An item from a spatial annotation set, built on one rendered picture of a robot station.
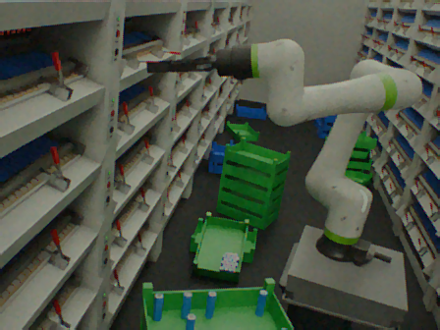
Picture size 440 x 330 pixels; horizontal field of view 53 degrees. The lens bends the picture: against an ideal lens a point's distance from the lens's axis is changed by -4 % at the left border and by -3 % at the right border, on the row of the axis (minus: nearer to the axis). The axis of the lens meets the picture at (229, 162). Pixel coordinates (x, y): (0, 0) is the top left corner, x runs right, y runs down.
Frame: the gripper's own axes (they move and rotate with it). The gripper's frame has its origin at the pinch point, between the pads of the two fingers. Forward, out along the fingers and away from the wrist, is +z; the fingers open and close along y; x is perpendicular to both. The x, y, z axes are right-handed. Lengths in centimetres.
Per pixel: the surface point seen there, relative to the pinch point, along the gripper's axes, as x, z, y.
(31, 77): 5.2, 11.9, -46.6
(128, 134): -18.9, 11.6, -1.4
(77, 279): -52, 23, -27
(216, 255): -92, -1, 52
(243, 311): -52, -24, -39
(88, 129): -10.8, 12.2, -25.3
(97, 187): -25.9, 12.5, -25.3
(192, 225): -92, 17, 84
